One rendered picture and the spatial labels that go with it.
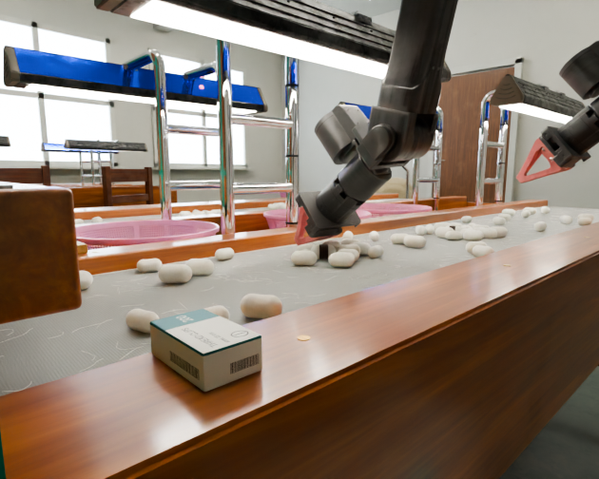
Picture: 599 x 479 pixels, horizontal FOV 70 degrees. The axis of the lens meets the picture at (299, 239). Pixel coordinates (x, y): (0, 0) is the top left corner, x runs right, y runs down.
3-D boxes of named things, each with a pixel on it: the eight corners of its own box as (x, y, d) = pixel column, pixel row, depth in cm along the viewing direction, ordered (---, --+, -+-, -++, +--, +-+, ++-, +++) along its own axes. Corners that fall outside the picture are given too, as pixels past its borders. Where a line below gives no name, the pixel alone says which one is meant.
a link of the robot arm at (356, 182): (379, 176, 55) (403, 174, 59) (353, 135, 57) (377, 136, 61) (347, 207, 59) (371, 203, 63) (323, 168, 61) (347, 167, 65)
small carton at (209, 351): (262, 370, 22) (262, 334, 22) (204, 393, 20) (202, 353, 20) (204, 337, 27) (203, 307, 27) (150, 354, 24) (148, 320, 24)
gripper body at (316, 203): (291, 199, 64) (319, 167, 59) (337, 196, 71) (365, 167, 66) (310, 235, 62) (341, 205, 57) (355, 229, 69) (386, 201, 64)
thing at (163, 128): (239, 252, 104) (234, 60, 97) (161, 264, 91) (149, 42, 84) (199, 242, 118) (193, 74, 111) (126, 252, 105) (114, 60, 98)
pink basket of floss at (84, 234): (235, 264, 90) (234, 220, 89) (193, 302, 64) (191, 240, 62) (114, 262, 92) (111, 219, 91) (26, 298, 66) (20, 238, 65)
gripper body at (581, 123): (536, 133, 69) (579, 99, 65) (557, 136, 76) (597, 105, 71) (562, 163, 67) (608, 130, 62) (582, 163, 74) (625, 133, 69)
